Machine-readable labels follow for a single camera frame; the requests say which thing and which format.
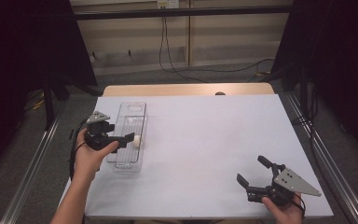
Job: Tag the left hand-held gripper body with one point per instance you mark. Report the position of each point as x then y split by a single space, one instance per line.
98 137

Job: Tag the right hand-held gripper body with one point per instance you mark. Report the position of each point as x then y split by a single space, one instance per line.
292 183

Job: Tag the white egg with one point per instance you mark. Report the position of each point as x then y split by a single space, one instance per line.
136 141

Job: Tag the clear plastic container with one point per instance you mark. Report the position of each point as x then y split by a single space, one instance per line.
133 118

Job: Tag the person's left hand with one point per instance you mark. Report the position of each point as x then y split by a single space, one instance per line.
87 160

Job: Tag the person's right hand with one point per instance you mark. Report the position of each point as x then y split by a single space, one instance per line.
287 214

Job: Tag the small black floor item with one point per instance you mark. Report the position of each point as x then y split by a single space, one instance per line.
71 134

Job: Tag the white table sheet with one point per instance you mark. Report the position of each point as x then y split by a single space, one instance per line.
214 140

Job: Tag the black stand pole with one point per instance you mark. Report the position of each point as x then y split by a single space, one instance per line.
304 93
48 105

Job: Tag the dark round table grommet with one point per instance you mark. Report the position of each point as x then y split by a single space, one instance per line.
220 93

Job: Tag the dark curtain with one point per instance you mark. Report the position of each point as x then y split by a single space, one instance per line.
338 62
18 62

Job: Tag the black horizontal bar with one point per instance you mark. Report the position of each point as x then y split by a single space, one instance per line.
183 12

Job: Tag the metal floor rail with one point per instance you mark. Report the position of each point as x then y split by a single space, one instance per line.
329 168
32 168

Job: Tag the white wall outlet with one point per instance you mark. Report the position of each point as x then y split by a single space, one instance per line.
168 3

